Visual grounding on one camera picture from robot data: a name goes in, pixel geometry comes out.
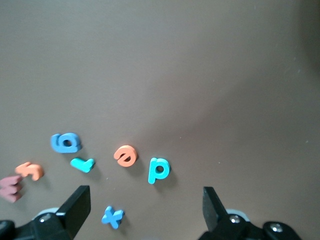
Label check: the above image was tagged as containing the orange letter e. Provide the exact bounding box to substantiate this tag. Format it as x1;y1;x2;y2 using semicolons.
113;144;138;168

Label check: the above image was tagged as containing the teal letter r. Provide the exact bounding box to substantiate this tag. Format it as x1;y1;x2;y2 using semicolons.
69;157;95;174

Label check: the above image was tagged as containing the blue letter x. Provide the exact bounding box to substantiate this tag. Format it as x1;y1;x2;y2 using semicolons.
101;205;125;230

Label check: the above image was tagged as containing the brown table cloth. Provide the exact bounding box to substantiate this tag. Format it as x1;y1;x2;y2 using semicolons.
0;0;320;240

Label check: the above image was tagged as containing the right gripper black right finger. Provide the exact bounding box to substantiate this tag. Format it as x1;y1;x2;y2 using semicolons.
199;186;301;240

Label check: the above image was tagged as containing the orange letter f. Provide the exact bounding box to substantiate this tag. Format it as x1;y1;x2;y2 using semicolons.
14;161;45;182

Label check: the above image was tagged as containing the blue letter g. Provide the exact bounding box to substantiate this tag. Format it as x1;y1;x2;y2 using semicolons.
50;132;83;154

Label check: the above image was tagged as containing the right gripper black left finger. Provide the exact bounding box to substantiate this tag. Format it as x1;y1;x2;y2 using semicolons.
0;185;92;240

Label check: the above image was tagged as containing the teal letter p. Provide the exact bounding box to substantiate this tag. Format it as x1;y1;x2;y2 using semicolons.
147;157;172;185

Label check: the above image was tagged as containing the dark red letter w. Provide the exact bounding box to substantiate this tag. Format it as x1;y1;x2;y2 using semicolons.
0;174;23;203

